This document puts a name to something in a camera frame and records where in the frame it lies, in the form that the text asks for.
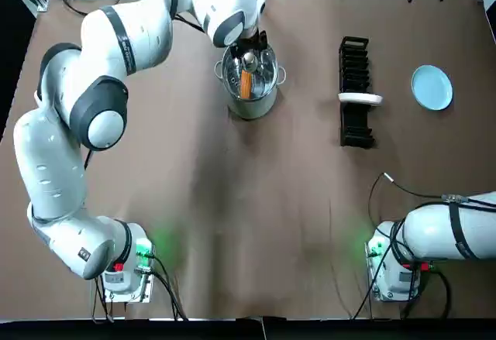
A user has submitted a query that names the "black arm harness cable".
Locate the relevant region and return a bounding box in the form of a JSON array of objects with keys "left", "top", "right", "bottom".
[
  {"left": 170, "top": 0, "right": 206, "bottom": 33},
  {"left": 389, "top": 194, "right": 496, "bottom": 266}
]

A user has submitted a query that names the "stainless steel pot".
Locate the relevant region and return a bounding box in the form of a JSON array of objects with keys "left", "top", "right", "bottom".
[{"left": 213, "top": 43, "right": 288, "bottom": 121}]

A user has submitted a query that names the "black dish rack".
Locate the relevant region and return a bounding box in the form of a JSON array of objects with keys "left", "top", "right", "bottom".
[{"left": 339, "top": 36, "right": 377, "bottom": 149}]

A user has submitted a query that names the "white plate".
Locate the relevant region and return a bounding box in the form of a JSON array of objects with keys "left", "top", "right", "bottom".
[{"left": 337, "top": 91, "right": 385, "bottom": 107}]

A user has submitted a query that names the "black desk cable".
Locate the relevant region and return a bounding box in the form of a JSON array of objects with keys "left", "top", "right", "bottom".
[{"left": 61, "top": 0, "right": 91, "bottom": 18}]

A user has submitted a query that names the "black cable with silver plug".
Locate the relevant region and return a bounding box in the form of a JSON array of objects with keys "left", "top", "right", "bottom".
[{"left": 367, "top": 172, "right": 450, "bottom": 225}]

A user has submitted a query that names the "glass pot lid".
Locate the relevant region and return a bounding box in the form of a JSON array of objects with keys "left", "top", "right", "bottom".
[{"left": 220, "top": 44, "right": 281, "bottom": 101}]

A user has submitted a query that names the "black arm base cable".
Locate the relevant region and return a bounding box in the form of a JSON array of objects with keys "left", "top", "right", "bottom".
[
  {"left": 91, "top": 252, "right": 190, "bottom": 324},
  {"left": 350, "top": 266, "right": 453, "bottom": 321}
]

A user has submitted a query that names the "orange corn cob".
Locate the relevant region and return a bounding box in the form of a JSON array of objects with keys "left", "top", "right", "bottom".
[{"left": 239, "top": 67, "right": 256, "bottom": 101}]

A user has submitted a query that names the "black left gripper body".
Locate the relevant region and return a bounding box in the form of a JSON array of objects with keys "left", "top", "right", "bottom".
[{"left": 229, "top": 29, "right": 269, "bottom": 57}]

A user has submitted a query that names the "light blue plate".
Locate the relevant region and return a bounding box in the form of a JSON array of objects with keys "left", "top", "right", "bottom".
[{"left": 411, "top": 64, "right": 454, "bottom": 112}]

